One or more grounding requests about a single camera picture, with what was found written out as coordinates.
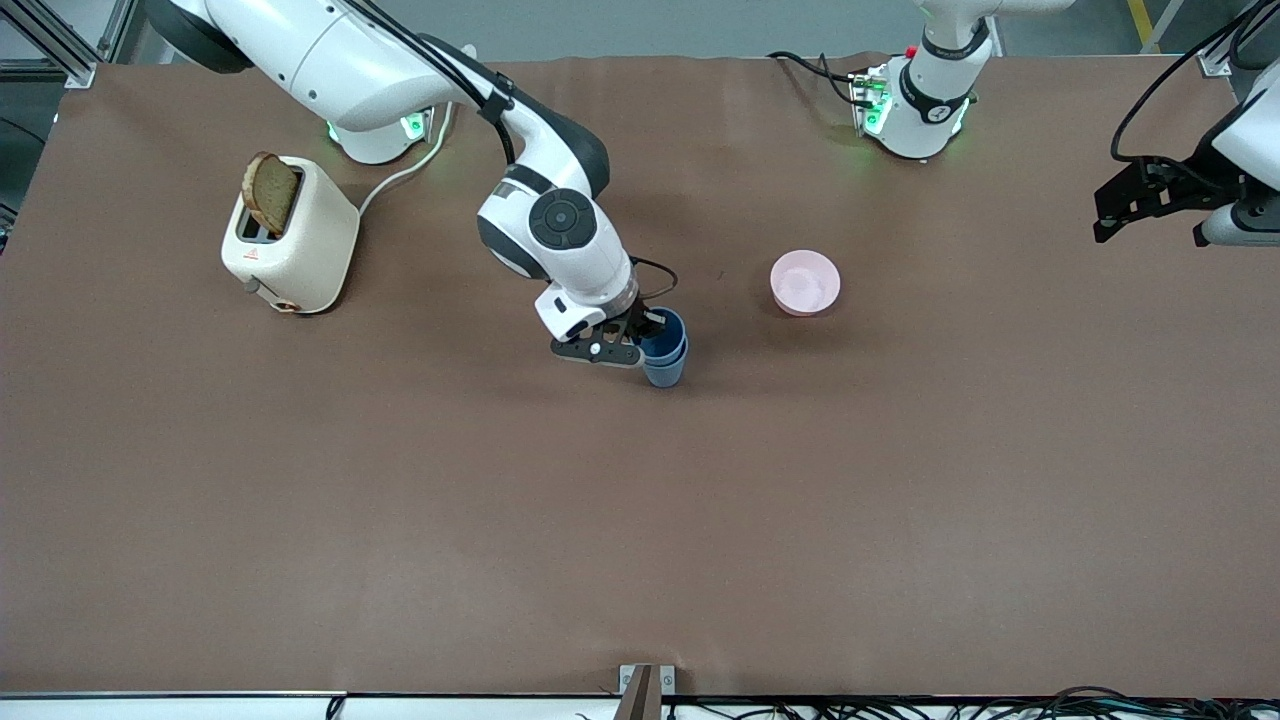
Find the blue plastic cup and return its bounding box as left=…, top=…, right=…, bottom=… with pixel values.
left=636, top=306, right=691, bottom=363
left=642, top=345, right=689, bottom=390

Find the brown table cover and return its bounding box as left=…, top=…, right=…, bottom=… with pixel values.
left=0, top=55, right=1280, bottom=698

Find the pink bowl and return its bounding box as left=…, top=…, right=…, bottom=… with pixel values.
left=769, top=249, right=842, bottom=318

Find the cream white toaster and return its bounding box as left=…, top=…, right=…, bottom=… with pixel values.
left=220, top=155, right=361, bottom=316

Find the brown bread slice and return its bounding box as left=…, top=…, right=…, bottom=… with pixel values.
left=241, top=151, right=302, bottom=237

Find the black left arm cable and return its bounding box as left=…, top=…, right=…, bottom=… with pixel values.
left=1111, top=0, right=1271, bottom=167

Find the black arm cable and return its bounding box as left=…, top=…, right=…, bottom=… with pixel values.
left=345, top=0, right=680, bottom=301
left=1111, top=0, right=1271, bottom=167

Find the aluminium frame profile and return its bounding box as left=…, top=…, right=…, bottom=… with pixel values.
left=1195, top=0, right=1280, bottom=79
left=0, top=0, right=136, bottom=89

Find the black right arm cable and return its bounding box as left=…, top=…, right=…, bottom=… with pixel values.
left=345, top=0, right=680, bottom=301

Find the white toaster power cable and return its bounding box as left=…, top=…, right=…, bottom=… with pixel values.
left=357, top=100, right=453, bottom=216

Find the black base cable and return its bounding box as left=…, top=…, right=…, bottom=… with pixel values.
left=767, top=50, right=876, bottom=109

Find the grey metal bracket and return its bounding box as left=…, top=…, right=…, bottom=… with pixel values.
left=618, top=664, right=677, bottom=720

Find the black cable bundle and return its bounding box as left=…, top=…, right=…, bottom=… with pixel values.
left=575, top=685, right=1280, bottom=720

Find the white table frame rail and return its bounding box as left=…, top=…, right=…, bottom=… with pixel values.
left=0, top=690, right=1280, bottom=720

